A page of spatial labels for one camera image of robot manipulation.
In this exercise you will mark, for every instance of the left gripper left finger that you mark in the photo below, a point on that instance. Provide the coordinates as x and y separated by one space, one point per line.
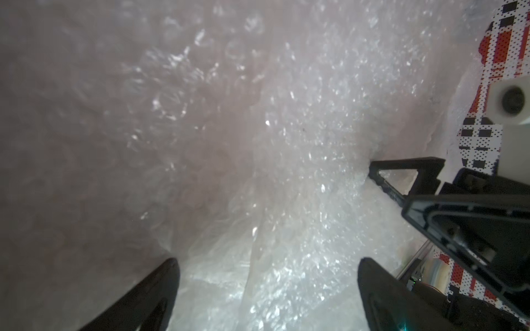
147 306

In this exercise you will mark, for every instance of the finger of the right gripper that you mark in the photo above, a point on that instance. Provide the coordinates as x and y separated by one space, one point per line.
404 178
485 234

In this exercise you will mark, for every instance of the bubble wrap of orange plate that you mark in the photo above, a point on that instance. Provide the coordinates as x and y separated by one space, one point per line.
235 136

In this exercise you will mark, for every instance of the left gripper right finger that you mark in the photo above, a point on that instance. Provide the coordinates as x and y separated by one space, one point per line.
388 305

